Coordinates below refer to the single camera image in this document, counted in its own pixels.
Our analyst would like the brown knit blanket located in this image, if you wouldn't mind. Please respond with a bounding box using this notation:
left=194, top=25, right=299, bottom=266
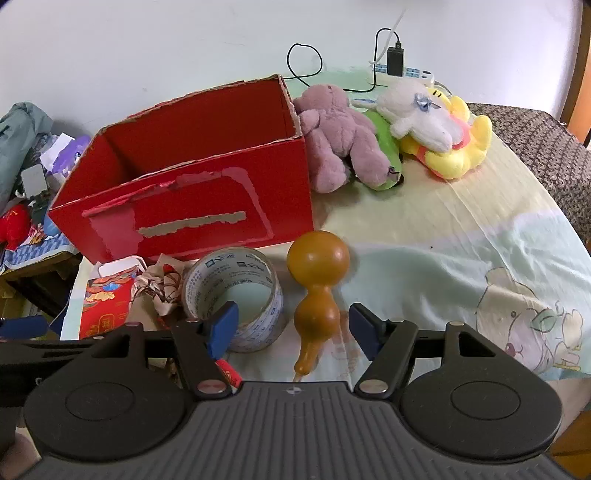
left=466, top=102, right=591, bottom=241

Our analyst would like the white power cable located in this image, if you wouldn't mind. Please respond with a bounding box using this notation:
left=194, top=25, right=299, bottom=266
left=369, top=7, right=408, bottom=70

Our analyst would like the white plush toy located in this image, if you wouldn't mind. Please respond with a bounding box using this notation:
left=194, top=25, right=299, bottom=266
left=355, top=80, right=467, bottom=152

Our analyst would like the brown gourd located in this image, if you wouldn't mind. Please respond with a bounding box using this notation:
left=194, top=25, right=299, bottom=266
left=286, top=230, right=351, bottom=381

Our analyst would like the clear packing tape roll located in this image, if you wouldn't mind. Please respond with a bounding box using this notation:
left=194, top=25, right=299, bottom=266
left=182, top=248, right=283, bottom=354

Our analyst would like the pink plush bear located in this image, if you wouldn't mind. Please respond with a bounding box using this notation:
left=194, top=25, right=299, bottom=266
left=293, top=84, right=399, bottom=193

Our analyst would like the blue patterned cloth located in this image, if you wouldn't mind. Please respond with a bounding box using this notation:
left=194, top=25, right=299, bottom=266
left=0, top=226, right=79, bottom=273

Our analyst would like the black charging cable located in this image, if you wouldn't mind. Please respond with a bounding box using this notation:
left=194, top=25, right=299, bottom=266
left=286, top=28, right=402, bottom=94

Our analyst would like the red cardboard box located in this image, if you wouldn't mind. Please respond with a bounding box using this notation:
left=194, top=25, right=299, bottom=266
left=47, top=74, right=315, bottom=265

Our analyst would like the wooden bedside table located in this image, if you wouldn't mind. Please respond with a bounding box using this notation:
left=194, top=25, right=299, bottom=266
left=0, top=249, right=84, bottom=319

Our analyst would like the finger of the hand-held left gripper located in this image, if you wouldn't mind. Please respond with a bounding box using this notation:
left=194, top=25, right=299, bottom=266
left=0, top=339, right=109, bottom=370
left=0, top=316, right=49, bottom=340

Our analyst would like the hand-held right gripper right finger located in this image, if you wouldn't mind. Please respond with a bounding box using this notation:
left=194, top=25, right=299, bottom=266
left=348, top=302, right=497, bottom=401

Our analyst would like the red plush toy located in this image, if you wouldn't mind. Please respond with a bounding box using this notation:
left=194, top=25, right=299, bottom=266
left=0, top=205, right=31, bottom=252

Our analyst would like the yellow plush toy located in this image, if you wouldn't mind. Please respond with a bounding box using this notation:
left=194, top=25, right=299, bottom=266
left=399, top=88, right=494, bottom=181

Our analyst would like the beige patterned paper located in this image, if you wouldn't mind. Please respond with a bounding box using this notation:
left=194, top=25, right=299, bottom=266
left=134, top=254, right=195, bottom=319

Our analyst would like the grey square device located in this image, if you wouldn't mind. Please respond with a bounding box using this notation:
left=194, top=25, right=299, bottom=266
left=21, top=165, right=47, bottom=195

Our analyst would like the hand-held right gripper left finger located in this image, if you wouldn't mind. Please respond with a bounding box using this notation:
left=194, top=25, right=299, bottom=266
left=88, top=301, right=241, bottom=401

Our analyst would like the green plush toy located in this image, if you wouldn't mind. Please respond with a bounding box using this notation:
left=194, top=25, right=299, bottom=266
left=353, top=110, right=404, bottom=190

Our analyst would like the white power strip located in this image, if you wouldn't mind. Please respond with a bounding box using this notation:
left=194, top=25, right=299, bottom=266
left=369, top=62, right=437, bottom=88

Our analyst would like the grey-green garment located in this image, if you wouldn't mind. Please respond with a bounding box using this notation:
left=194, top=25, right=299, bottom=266
left=0, top=102, right=56, bottom=204

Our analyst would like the purple tissue pack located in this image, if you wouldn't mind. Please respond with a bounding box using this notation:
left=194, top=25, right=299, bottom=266
left=46, top=134, right=93, bottom=178

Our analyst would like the black charger plug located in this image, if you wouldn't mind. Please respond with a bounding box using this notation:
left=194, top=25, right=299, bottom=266
left=387, top=45, right=407, bottom=77

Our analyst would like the wooden bed frame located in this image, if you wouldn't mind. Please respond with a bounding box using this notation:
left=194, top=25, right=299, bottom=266
left=561, top=0, right=591, bottom=148

